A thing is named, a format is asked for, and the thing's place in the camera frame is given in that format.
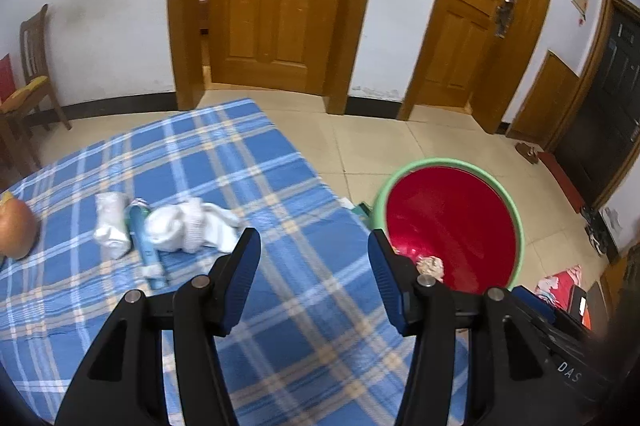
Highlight white paper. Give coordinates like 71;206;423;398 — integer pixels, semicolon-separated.
417;256;445;283

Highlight dark red door mat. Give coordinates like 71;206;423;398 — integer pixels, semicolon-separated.
539;151;584;213

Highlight blue plaid tablecloth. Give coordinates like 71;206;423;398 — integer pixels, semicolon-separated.
0;98;471;426

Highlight red bin with green rim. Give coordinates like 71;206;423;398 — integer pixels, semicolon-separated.
369;158;525;301

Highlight panelled wooden door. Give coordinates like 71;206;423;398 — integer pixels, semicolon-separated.
207;0;357;94
415;0;522;107

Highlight low wooden wall panel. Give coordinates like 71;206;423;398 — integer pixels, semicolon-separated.
507;50;584;153

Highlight dark shoes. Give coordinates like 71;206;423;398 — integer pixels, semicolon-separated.
581;206;622;259

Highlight dark metal door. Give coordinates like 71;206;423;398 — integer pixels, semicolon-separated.
554;3;640;207

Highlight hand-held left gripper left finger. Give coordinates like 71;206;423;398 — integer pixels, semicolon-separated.
54;227;262;426

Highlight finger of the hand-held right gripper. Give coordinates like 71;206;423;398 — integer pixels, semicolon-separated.
510;286;557;324

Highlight white tissue pack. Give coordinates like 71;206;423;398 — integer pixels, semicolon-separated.
94;192;134;259

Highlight brown slippers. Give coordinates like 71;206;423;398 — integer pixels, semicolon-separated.
515;142;542;165

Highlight wooden door frame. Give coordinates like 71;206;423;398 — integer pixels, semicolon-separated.
397;0;562;135
167;0;387;115

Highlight red printed cloth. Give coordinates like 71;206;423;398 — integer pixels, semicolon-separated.
535;265;584;307

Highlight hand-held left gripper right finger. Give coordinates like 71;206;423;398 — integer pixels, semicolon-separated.
367;228;583;426

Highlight yellow seat cushion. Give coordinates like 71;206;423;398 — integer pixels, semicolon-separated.
0;76;49;113

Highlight blue tube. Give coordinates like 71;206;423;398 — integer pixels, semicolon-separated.
125;201;169;291

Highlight white crumpled cloth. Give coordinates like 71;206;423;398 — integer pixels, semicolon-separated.
144;198;244;255

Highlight red board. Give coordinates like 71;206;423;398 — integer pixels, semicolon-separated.
0;54;16;101

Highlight wooden chair with cushion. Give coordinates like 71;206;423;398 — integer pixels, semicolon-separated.
0;4;72;167

